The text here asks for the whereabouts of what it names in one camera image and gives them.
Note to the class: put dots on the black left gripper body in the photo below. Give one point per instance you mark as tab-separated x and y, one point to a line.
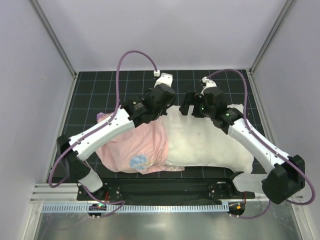
155	110

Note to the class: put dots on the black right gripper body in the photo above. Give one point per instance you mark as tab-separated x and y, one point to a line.
187	103

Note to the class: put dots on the white pillow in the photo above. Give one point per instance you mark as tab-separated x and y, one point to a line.
196	142

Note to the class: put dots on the pink purple printed pillowcase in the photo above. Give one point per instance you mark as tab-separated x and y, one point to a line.
144	149

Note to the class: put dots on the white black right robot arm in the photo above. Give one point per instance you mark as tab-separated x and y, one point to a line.
283	173

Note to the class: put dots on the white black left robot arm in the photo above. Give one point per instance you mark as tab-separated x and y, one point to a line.
130	114

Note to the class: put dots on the black gridded work mat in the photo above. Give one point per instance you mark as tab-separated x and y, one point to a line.
95	92

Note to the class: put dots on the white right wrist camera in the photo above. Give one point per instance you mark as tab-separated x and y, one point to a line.
207	83

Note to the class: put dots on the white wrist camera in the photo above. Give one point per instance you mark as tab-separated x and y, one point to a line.
207	83
164	78

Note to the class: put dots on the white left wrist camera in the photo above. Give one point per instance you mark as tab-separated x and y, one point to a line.
164	78

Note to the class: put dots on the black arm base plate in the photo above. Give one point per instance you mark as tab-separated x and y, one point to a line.
165	191

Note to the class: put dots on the right aluminium frame post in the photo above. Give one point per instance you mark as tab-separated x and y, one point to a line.
280	19

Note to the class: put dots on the aluminium frame post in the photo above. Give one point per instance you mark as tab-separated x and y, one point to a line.
52	35
280	19

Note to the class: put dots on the left aluminium rail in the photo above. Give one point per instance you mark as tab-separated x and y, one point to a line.
43	193

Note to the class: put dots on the slotted grey cable duct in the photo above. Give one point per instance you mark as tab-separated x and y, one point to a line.
130	209

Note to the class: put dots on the left aluminium frame post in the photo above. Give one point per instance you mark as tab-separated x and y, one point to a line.
52	35

